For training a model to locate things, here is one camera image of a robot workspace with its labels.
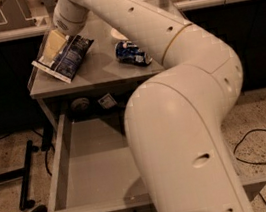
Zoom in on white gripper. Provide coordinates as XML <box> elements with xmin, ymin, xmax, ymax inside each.
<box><xmin>39</xmin><ymin>0</ymin><xmax>89</xmax><ymax>62</ymax></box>

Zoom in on blue chip bag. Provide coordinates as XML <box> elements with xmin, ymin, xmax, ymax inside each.
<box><xmin>32</xmin><ymin>35</ymin><xmax>93</xmax><ymax>83</ymax></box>

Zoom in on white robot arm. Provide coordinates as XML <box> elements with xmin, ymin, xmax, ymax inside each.
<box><xmin>53</xmin><ymin>0</ymin><xmax>253</xmax><ymax>212</ymax></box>

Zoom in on black items behind drawer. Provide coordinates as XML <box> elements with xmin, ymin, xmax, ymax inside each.
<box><xmin>67</xmin><ymin>97</ymin><xmax>119</xmax><ymax>121</ymax></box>

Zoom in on grey open top drawer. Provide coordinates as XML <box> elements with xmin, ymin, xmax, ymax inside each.
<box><xmin>9</xmin><ymin>79</ymin><xmax>266</xmax><ymax>212</ymax></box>

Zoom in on grey cabinet table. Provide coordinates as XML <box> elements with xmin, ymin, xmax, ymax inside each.
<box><xmin>28</xmin><ymin>13</ymin><xmax>163</xmax><ymax>129</ymax></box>

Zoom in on white paper bowl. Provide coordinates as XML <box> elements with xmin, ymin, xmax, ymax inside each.
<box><xmin>110</xmin><ymin>28</ymin><xmax>127</xmax><ymax>42</ymax></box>

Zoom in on blue soda can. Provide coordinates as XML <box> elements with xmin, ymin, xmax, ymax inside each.
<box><xmin>115</xmin><ymin>40</ymin><xmax>152</xmax><ymax>67</ymax></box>

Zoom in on black metal stand leg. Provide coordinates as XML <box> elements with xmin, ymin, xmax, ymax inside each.
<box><xmin>0</xmin><ymin>140</ymin><xmax>39</xmax><ymax>211</ymax></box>

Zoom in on black cable loop on floor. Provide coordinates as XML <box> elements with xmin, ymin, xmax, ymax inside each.
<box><xmin>229</xmin><ymin>126</ymin><xmax>266</xmax><ymax>171</ymax></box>

